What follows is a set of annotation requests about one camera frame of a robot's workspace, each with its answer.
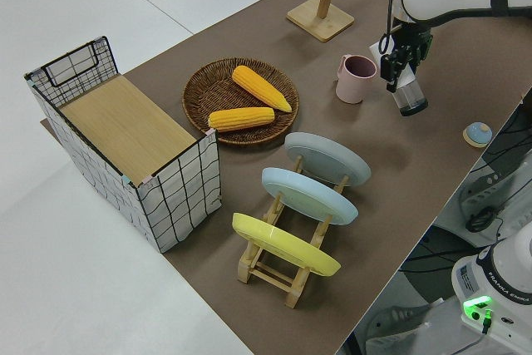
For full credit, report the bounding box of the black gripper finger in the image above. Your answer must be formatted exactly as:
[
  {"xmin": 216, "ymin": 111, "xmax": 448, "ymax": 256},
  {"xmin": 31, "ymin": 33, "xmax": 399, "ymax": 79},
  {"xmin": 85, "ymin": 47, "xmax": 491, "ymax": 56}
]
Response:
[
  {"xmin": 410, "ymin": 37, "xmax": 434, "ymax": 70},
  {"xmin": 379, "ymin": 46, "xmax": 408, "ymax": 93}
]

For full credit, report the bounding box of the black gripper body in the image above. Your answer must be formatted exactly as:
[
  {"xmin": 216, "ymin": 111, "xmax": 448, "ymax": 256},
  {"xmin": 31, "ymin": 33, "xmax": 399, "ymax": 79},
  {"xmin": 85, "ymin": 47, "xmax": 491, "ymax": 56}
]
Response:
[{"xmin": 392, "ymin": 22, "xmax": 434, "ymax": 60}]

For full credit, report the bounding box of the white bottle with clear base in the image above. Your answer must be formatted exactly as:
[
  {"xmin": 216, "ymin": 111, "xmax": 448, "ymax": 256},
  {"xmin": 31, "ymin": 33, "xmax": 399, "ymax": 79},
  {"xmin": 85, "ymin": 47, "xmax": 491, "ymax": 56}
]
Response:
[{"xmin": 368, "ymin": 41, "xmax": 429, "ymax": 118}]

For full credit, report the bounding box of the pink mug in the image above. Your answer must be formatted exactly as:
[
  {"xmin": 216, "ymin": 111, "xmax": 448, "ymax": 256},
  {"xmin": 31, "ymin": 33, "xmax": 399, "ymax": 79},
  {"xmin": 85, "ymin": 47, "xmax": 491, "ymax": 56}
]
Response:
[{"xmin": 335, "ymin": 54, "xmax": 378, "ymax": 105}]

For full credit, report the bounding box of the blue dome bell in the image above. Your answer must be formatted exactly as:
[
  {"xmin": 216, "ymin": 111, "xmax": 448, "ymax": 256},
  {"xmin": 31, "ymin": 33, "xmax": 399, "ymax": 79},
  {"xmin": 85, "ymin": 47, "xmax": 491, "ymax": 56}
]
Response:
[{"xmin": 462, "ymin": 121, "xmax": 494, "ymax": 149}]

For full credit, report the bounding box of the grey plate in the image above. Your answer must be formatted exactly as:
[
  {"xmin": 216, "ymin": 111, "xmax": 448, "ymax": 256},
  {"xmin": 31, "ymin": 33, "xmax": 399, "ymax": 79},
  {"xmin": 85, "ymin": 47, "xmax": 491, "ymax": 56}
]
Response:
[{"xmin": 283, "ymin": 131, "xmax": 372, "ymax": 187}]

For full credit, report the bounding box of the yellow corn cob pointed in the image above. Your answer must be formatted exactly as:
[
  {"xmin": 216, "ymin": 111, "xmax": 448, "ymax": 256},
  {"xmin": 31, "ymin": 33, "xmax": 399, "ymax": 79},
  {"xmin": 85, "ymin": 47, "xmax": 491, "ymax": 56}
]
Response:
[{"xmin": 231, "ymin": 65, "xmax": 293, "ymax": 114}]

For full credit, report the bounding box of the white power strip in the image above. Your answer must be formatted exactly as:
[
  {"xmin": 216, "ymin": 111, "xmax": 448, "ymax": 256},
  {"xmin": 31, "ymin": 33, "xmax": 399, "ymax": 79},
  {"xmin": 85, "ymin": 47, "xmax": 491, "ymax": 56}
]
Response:
[{"xmin": 459, "ymin": 165, "xmax": 516, "ymax": 223}]

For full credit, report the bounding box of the light blue plate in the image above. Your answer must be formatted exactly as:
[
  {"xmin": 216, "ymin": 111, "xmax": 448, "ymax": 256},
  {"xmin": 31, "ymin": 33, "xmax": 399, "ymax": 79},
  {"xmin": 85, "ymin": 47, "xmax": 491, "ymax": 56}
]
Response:
[{"xmin": 261, "ymin": 166, "xmax": 359, "ymax": 226}]

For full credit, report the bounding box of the yellow corn cob blunt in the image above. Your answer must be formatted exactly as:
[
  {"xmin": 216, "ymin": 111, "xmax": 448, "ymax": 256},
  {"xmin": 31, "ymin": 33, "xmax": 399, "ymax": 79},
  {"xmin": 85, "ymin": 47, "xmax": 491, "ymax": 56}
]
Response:
[{"xmin": 207, "ymin": 106, "xmax": 276, "ymax": 134}]

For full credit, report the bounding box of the brown wicker basket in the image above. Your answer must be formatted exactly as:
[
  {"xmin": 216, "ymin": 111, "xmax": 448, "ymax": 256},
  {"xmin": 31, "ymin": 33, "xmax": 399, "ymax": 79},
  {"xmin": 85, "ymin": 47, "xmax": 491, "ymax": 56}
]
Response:
[{"xmin": 181, "ymin": 57, "xmax": 300, "ymax": 148}]

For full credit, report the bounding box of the yellow plate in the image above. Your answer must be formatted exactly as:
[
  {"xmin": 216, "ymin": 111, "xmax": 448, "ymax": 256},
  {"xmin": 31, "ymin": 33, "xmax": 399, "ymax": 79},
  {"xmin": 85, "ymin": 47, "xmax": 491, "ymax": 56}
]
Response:
[{"xmin": 231, "ymin": 212, "xmax": 342, "ymax": 277}]

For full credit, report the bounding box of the wooden plate rack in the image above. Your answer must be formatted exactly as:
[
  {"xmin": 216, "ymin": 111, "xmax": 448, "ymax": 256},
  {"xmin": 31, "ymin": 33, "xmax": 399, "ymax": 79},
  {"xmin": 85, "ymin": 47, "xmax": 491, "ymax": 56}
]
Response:
[{"xmin": 236, "ymin": 154, "xmax": 350, "ymax": 309}]

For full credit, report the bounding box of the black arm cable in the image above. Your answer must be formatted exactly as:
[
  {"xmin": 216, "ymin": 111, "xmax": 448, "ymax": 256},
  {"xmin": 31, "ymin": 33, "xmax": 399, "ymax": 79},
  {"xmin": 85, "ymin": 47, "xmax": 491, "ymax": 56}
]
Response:
[{"xmin": 377, "ymin": 0, "xmax": 458, "ymax": 56}]

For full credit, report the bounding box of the black coiled cable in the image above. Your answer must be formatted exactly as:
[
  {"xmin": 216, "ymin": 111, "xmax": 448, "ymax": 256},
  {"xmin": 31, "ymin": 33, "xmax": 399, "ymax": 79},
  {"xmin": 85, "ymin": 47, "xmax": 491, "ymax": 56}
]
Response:
[{"xmin": 465, "ymin": 207, "xmax": 496, "ymax": 234}]

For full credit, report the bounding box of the wire grid basket wooden shelf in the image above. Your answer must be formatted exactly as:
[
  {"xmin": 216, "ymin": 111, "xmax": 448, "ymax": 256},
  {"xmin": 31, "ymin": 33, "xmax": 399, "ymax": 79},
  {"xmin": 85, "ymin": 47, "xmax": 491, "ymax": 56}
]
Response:
[{"xmin": 23, "ymin": 33, "xmax": 223, "ymax": 254}]

